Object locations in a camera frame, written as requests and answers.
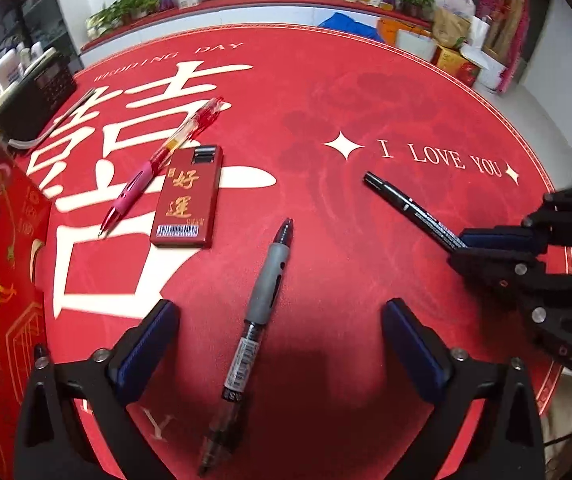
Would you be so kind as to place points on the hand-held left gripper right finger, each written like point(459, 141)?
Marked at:
point(413, 347)

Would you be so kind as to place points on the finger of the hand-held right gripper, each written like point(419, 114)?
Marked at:
point(496, 267)
point(496, 237)

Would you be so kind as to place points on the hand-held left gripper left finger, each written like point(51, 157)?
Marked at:
point(148, 345)

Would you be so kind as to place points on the black marker pen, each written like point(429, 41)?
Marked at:
point(411, 207)

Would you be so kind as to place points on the black gel pen grey grip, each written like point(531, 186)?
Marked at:
point(261, 300)

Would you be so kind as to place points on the red round printed mat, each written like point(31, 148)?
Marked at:
point(341, 235)

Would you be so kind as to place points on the red flat lighter gold print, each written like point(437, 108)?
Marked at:
point(185, 200)

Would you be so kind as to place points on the red pen clear barrel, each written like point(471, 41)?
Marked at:
point(133, 189)

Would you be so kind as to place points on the red gold gift box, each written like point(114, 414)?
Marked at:
point(458, 66)

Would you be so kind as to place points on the white paper bag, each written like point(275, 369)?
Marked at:
point(416, 45)

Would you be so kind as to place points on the brown paper bag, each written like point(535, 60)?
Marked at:
point(451, 30)

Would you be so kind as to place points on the orange paper bag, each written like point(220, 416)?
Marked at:
point(396, 27)

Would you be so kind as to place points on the white plastic bag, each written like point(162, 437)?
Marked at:
point(458, 5)

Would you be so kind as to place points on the silver metal rod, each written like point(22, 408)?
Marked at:
point(65, 115)

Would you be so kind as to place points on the blue bag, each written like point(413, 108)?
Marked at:
point(348, 25)

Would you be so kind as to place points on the black radio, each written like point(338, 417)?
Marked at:
point(30, 100)

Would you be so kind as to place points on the white plastic bottle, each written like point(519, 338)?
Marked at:
point(6, 69)

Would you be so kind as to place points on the green trailing potted plant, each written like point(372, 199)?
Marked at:
point(123, 12)

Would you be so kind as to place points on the white low cabinet red top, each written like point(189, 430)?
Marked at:
point(246, 7)

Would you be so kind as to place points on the dark glass cabinet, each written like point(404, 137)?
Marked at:
point(30, 5)

